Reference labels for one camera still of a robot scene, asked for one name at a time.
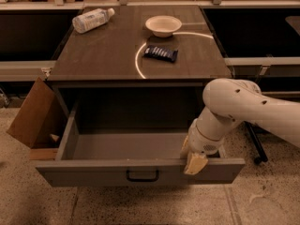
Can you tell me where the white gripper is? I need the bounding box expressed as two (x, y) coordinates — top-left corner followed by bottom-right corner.
(180, 120), (224, 175)

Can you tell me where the grey top drawer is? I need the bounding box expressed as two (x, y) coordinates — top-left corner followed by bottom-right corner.
(36, 103), (245, 187)

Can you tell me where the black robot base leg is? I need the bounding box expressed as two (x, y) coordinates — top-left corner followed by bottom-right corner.
(245, 122), (268, 165)

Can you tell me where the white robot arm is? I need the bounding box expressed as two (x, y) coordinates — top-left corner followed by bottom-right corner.
(180, 79), (300, 175)

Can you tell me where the dark wooden drawer cabinet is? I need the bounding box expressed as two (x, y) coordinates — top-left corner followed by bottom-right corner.
(50, 6), (231, 126)

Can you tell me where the open cardboard box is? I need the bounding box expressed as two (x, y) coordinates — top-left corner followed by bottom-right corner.
(7, 78), (68, 160)

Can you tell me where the dark blue snack packet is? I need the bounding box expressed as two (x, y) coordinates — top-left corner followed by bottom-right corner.
(143, 45), (178, 63)

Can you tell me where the white bowl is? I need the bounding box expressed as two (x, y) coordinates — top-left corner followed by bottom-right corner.
(145, 16), (182, 38)

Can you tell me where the clear plastic water bottle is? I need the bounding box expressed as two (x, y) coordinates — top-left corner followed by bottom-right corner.
(72, 8), (115, 34)

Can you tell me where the grey metal shelf frame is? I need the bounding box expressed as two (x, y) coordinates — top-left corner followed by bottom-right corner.
(0, 0), (300, 83)

